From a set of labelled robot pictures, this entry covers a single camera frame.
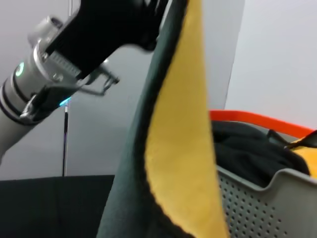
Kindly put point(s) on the grey and yellow towel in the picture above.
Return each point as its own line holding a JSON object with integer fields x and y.
{"x": 178, "y": 124}

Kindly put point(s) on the grey perforated storage box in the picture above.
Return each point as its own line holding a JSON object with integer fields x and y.
{"x": 247, "y": 210}

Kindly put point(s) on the black cloth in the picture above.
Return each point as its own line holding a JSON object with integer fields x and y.
{"x": 247, "y": 148}

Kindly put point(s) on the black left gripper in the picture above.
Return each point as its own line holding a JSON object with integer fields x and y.
{"x": 99, "y": 32}

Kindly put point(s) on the yellow towel with black edge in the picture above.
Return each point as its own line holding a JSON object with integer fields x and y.
{"x": 304, "y": 153}

